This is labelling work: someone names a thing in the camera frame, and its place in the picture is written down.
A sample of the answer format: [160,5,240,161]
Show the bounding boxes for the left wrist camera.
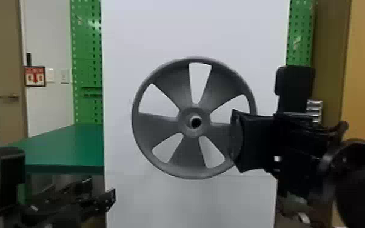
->
[0,146,27,209]

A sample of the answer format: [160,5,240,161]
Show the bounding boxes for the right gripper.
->
[230,109,330,199]

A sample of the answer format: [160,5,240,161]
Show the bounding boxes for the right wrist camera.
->
[273,65,316,115]

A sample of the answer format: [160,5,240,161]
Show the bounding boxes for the door handle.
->
[0,93,21,103]

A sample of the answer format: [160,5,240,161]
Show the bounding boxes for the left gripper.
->
[18,177,117,228]

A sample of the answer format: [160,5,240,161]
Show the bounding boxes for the white panel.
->
[101,0,291,228]

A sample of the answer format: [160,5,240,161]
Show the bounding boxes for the grey wheel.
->
[131,56,258,180]

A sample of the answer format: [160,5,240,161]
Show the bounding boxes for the red wall sign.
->
[23,65,47,88]

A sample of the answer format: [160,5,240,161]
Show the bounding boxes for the silver frame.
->
[306,99,324,124]

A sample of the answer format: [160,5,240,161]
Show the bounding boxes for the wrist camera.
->
[273,65,316,115]
[0,146,27,209]

